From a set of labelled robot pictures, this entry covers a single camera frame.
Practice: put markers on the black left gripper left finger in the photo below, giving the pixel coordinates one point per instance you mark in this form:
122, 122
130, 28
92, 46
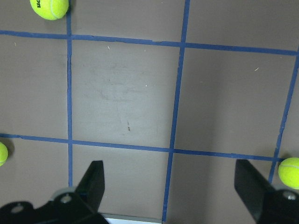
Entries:
91, 187

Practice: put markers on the tennis ball table centre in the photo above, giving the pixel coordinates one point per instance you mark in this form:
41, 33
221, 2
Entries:
288, 172

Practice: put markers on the tennis ball far corner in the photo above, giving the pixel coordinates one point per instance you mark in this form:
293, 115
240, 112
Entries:
50, 9

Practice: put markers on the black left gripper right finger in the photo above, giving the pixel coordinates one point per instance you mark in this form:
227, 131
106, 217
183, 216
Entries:
256, 193

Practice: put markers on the tennis ball near far base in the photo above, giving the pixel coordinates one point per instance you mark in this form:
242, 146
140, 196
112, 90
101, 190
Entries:
3, 154

